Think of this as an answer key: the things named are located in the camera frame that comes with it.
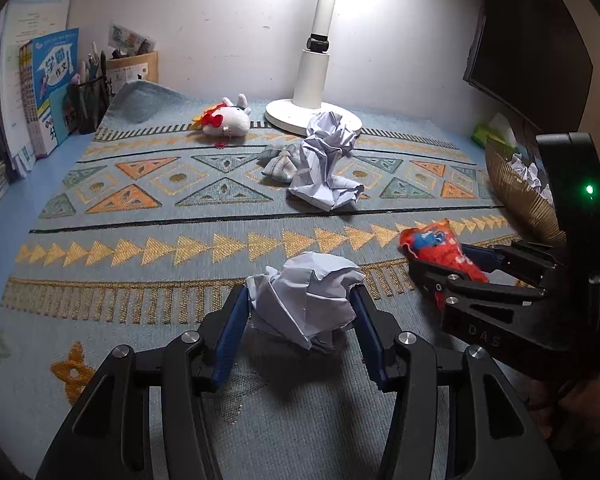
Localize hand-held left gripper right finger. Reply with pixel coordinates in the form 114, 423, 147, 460
347, 285, 563, 480

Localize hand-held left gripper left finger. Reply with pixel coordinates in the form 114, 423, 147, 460
35, 285, 253, 480

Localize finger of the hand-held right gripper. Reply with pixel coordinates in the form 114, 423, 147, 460
408, 259, 548, 318
460, 241, 568, 288

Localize red snack packet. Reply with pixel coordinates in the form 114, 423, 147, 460
399, 218, 491, 306

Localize gold wire basket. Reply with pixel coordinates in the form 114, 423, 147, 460
484, 136, 567, 246

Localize white paper ball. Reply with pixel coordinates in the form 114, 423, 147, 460
246, 252, 366, 356
287, 111, 365, 211
510, 154, 541, 182
536, 179, 557, 207

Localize person's right hand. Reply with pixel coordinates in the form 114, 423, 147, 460
550, 375, 600, 448

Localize patterned woven mat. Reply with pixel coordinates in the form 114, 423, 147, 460
0, 80, 571, 480

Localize green tissue packet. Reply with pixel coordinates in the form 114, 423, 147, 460
471, 112, 518, 148

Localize grey plaid cloth pouch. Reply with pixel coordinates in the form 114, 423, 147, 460
259, 142, 306, 179

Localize black monitor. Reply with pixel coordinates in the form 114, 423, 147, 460
462, 0, 595, 133

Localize white and red plush toy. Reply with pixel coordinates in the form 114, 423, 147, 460
191, 93, 252, 138

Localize white desk lamp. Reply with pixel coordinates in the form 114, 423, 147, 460
264, 0, 363, 137

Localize black mesh pen holder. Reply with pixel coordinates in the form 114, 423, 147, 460
66, 76, 112, 135

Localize cardboard box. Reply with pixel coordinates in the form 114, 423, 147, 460
105, 51, 159, 98

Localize blue book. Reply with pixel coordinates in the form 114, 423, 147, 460
19, 29, 81, 158

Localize bunch of pens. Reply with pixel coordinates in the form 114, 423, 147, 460
70, 40, 108, 86

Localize cards in wooden box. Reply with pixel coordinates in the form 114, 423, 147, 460
108, 21, 157, 58

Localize white paper booklets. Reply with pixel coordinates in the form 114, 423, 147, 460
0, 0, 71, 171

